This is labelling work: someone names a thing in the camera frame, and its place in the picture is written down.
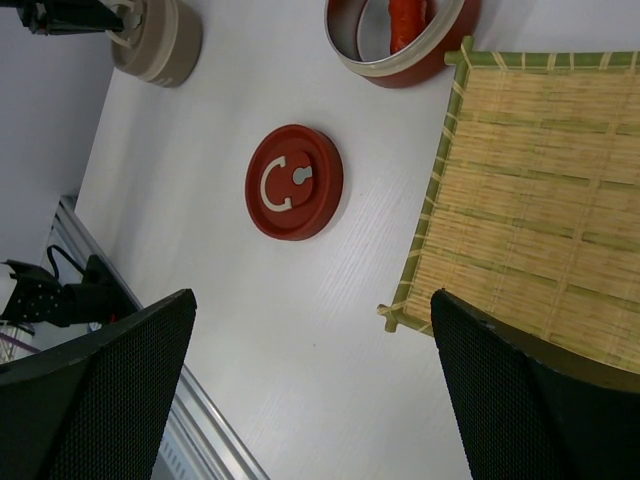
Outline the bamboo sushi mat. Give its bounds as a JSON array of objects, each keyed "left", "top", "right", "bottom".
[{"left": 378, "top": 37, "right": 639, "bottom": 372}]

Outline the red sausage toy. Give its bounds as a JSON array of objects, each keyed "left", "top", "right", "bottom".
[{"left": 388, "top": 0, "right": 430, "bottom": 55}]

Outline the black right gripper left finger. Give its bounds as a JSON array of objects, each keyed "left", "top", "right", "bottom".
[{"left": 1, "top": 289, "right": 196, "bottom": 479}]

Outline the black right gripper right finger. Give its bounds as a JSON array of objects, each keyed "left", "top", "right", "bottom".
[{"left": 430, "top": 290, "right": 639, "bottom": 479}]

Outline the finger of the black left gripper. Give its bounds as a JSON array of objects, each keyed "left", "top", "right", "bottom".
[{"left": 14, "top": 0, "right": 124, "bottom": 35}]

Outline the red steel lunch box bowl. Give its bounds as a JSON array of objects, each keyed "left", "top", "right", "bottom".
[{"left": 324, "top": 0, "right": 482, "bottom": 89}]

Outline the red round lid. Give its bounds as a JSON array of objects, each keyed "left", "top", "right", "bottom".
[{"left": 245, "top": 124, "right": 344, "bottom": 241}]

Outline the taupe round lid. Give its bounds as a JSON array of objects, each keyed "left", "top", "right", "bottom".
[{"left": 107, "top": 0, "right": 203, "bottom": 88}]

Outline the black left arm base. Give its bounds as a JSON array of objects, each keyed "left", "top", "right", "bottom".
[{"left": 46, "top": 245, "right": 139, "bottom": 327}]

